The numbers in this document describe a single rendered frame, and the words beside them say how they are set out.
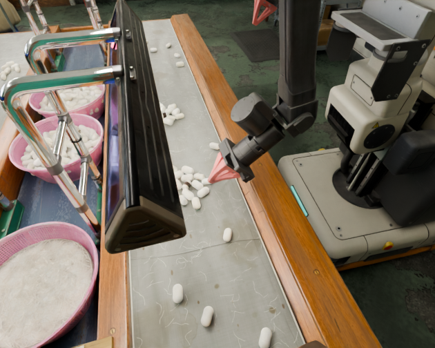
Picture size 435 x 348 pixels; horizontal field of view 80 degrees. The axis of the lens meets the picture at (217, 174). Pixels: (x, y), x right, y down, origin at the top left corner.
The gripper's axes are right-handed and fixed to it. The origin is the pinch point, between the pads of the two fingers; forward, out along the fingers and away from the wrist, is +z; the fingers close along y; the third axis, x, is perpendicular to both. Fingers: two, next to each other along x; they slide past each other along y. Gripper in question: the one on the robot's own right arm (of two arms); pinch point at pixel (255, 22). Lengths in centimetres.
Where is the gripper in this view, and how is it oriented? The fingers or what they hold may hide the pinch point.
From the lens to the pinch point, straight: 96.8
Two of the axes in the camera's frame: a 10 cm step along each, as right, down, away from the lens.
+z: -4.4, 6.7, 6.0
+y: 2.1, 7.3, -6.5
